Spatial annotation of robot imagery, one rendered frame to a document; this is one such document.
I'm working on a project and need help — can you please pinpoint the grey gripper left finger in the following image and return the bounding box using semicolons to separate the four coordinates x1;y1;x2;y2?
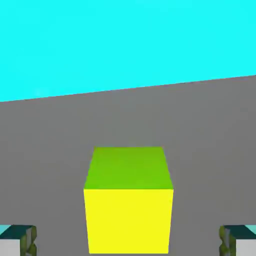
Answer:
0;224;38;256

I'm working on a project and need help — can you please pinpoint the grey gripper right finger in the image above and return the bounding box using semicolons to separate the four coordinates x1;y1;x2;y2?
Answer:
218;224;256;256

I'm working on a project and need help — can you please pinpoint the small yellow cube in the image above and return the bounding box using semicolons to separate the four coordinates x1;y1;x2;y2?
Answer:
83;146;174;255

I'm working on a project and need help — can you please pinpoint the large cyan box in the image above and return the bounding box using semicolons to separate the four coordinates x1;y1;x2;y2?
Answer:
0;0;256;103

